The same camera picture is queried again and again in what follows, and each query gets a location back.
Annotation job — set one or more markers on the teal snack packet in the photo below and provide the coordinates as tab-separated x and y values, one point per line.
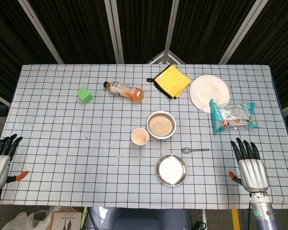
230	117

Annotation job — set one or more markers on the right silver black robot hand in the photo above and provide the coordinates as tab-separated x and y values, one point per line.
253	175

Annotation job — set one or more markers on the white screen frame post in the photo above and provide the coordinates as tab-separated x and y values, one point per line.
169	36
115	31
242	31
42	31

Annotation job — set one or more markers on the green cube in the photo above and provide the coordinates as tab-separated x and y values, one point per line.
85	95

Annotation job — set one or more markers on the white plastic bag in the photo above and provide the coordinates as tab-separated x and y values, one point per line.
26	221

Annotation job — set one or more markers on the bowl of grain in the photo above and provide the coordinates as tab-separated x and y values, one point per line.
160	125

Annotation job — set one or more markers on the checkered blue tablecloth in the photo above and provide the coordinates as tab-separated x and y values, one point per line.
74	143

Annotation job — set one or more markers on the metal spoon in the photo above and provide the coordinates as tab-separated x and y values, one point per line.
186	150

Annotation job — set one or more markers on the orange drink bottle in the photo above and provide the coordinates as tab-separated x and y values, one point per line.
124	91

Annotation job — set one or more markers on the brown cardboard box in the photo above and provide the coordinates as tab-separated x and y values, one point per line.
64	221

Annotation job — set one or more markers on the white paper plate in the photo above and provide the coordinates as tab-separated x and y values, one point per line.
206	89

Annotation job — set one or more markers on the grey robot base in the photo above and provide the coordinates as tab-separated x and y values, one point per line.
139	219

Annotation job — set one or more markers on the metal dish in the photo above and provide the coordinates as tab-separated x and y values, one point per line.
171	170

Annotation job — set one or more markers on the white paper cup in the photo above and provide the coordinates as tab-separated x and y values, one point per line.
140	137

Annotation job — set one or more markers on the yellow cloth with black trim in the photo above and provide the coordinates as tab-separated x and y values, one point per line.
171	81

